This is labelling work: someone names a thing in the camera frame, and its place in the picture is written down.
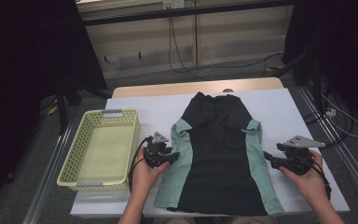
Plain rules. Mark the large black curtain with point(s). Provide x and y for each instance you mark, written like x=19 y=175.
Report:
x=28 y=62

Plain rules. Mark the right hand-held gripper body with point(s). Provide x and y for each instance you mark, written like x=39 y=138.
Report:
x=304 y=142

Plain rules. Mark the black and green shirt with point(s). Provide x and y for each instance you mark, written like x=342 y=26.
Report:
x=220 y=155

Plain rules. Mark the beige wooden cabinet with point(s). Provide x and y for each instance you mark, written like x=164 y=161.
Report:
x=239 y=34

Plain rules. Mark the person's right hand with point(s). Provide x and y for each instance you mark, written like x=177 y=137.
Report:
x=313 y=186

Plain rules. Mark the yellow plastic basket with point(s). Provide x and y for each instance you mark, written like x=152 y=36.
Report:
x=102 y=152

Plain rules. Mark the white plug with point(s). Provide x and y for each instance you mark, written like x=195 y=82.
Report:
x=331 y=112

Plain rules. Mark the aluminium floor rail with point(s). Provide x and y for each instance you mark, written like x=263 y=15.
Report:
x=348 y=158
x=48 y=177

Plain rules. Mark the white wall socket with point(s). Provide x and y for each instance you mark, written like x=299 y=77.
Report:
x=174 y=4

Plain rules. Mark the black tripod stand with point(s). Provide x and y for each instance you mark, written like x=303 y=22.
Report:
x=62 y=112

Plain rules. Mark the person's beige trousers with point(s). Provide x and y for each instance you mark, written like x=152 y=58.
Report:
x=180 y=221

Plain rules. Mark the person's left hand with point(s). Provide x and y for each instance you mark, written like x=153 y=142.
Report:
x=144 y=180

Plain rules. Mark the black horizontal bar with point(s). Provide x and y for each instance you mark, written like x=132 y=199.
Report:
x=180 y=12

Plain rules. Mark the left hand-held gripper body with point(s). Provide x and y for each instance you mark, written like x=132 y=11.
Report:
x=159 y=138

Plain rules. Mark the black metal stand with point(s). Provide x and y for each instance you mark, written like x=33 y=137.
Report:
x=316 y=87

